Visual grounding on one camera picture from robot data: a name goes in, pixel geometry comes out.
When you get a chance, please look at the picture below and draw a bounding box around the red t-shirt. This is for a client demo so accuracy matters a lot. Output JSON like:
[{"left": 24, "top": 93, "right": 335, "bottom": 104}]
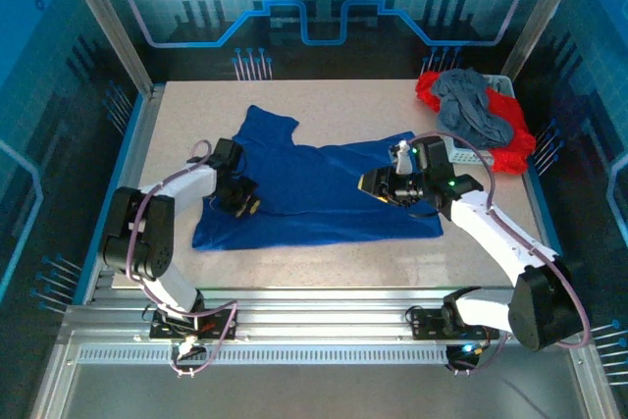
[{"left": 415, "top": 71, "right": 538, "bottom": 176}]

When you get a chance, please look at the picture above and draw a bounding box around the blue t-shirt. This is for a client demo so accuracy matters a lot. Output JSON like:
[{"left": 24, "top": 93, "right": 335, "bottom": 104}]
[{"left": 190, "top": 104, "right": 445, "bottom": 253}]

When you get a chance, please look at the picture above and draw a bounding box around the black connector module with light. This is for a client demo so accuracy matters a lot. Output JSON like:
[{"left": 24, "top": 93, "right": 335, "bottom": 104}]
[{"left": 445, "top": 342, "right": 492, "bottom": 375}]

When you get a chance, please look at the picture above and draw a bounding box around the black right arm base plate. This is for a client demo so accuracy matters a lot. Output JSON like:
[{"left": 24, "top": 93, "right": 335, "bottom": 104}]
[{"left": 409, "top": 307, "right": 500, "bottom": 341}]

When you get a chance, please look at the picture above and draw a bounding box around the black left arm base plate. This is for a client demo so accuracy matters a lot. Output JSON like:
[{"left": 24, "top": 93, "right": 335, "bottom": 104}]
[{"left": 149, "top": 308, "right": 237, "bottom": 341}]

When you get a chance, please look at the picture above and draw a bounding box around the white connector plug with light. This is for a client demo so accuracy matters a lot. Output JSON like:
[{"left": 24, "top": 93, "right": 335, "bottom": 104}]
[{"left": 171, "top": 340, "right": 207, "bottom": 364}]

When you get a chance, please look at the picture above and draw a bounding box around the slotted grey cable duct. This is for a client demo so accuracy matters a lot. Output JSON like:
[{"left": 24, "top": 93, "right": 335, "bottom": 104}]
[{"left": 78, "top": 344, "right": 472, "bottom": 366}]

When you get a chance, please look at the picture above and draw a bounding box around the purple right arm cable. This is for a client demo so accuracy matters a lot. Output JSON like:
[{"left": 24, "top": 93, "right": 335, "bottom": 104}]
[{"left": 414, "top": 130, "right": 592, "bottom": 376}]

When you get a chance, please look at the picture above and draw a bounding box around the aluminium frame cross rail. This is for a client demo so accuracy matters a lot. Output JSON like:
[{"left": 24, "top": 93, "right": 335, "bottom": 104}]
[{"left": 63, "top": 286, "right": 588, "bottom": 347}]

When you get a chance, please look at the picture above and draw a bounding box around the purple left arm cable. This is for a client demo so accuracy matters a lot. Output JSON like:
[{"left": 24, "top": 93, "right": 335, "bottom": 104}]
[{"left": 125, "top": 138, "right": 239, "bottom": 379}]

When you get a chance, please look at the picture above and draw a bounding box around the white plastic basket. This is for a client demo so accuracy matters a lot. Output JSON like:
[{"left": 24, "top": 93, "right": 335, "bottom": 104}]
[{"left": 444, "top": 74, "right": 516, "bottom": 166}]

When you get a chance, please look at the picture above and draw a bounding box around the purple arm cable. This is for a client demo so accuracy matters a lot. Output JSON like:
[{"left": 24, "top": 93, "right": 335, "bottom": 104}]
[
  {"left": 414, "top": 130, "right": 592, "bottom": 376},
  {"left": 125, "top": 138, "right": 239, "bottom": 379}
]

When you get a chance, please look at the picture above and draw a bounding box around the aluminium table side rail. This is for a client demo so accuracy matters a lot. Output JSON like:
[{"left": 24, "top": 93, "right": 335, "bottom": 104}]
[
  {"left": 522, "top": 176, "right": 580, "bottom": 305},
  {"left": 73, "top": 84, "right": 166, "bottom": 305}
]

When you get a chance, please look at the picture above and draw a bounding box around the aluminium frame post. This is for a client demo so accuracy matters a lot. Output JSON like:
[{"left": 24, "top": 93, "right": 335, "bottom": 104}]
[
  {"left": 54, "top": 0, "right": 157, "bottom": 96},
  {"left": 500, "top": 0, "right": 593, "bottom": 80}
]

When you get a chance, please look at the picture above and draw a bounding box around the grey t-shirt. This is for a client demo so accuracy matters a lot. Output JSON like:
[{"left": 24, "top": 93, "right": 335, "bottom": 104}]
[{"left": 430, "top": 67, "right": 515, "bottom": 150}]

